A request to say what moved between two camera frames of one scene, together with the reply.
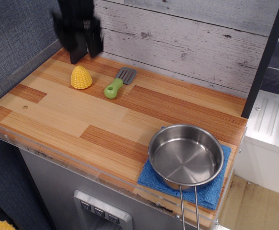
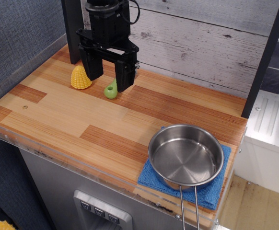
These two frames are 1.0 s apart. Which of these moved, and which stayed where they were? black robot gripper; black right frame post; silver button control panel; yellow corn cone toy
Moved: black robot gripper
Stayed: yellow corn cone toy; black right frame post; silver button control panel
